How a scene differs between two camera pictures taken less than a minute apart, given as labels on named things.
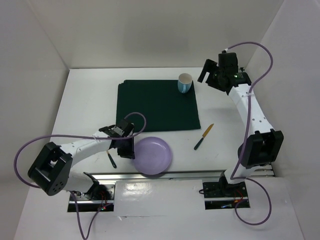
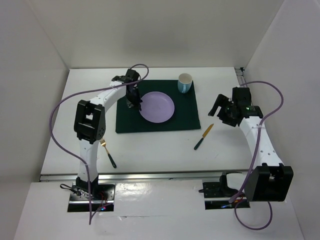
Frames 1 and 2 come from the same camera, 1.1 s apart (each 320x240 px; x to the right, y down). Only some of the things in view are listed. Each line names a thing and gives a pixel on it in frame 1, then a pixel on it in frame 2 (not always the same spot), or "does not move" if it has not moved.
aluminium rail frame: x=267 y=170 does not move
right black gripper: x=210 y=66 to x=220 y=101
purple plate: x=152 y=155 to x=156 y=107
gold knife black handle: x=204 y=135 does not move
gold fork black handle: x=114 y=164 does not move
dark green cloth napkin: x=165 y=107 does not move
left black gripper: x=129 y=152 to x=136 y=102
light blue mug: x=184 y=82 does not move
